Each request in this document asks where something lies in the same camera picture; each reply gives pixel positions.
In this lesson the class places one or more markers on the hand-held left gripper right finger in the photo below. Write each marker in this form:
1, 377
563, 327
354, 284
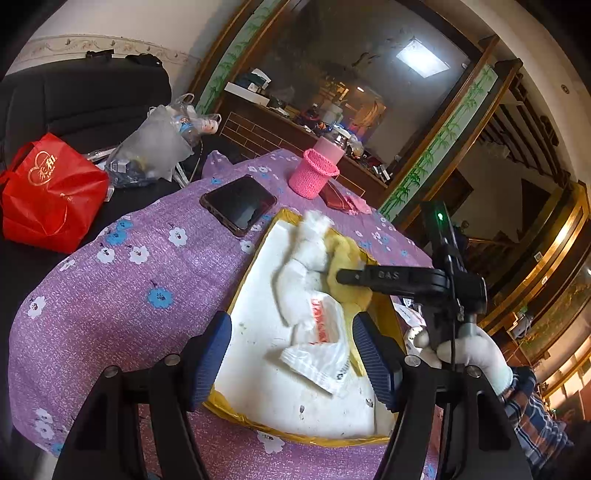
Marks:
374, 360

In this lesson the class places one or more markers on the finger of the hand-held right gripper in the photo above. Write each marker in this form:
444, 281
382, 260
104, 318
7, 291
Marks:
392, 278

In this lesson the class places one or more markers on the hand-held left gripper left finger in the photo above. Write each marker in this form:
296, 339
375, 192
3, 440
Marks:
210, 355

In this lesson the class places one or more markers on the yellow towel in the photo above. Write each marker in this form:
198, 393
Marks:
346, 251

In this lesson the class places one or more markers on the gold cardboard box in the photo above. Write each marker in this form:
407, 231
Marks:
277, 392

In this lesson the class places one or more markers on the person's right hand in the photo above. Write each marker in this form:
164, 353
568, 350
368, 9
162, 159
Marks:
485, 355

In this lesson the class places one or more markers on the white paper receipt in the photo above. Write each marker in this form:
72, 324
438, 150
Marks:
408, 316

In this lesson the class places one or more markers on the white plastic bag red print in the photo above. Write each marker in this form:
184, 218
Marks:
323, 341

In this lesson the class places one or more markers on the pink cloth piece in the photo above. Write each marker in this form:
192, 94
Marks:
360, 205

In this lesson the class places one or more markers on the white crumpled tissue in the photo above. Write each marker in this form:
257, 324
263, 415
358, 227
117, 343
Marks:
304, 258

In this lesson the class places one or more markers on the red wallet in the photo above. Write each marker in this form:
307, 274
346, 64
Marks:
339, 198

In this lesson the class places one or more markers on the gold framed painting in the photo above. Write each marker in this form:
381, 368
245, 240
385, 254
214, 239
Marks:
554, 286

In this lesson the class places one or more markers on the purple floral tablecloth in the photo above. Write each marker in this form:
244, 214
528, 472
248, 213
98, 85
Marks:
115, 300

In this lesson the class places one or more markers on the pink knitted bottle holder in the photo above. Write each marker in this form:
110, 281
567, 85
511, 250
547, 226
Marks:
311, 177

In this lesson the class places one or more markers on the glass bottle pink sleeve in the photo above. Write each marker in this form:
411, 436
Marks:
330, 147

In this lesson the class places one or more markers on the black smartphone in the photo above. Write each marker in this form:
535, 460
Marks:
240, 203

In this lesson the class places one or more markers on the large clear plastic bag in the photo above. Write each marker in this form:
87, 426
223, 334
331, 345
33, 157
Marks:
147, 143

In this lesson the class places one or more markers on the red shopping bag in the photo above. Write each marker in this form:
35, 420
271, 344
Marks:
46, 198

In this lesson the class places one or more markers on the wooden glass cabinet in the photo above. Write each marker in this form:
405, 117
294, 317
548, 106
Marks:
295, 69

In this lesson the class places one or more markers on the plastic bag with bottles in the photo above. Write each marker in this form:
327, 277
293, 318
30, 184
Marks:
194, 120

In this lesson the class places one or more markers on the white box on cabinet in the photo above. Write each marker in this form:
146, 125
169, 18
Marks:
244, 92

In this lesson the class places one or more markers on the black leather sofa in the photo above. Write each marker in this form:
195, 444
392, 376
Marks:
83, 101

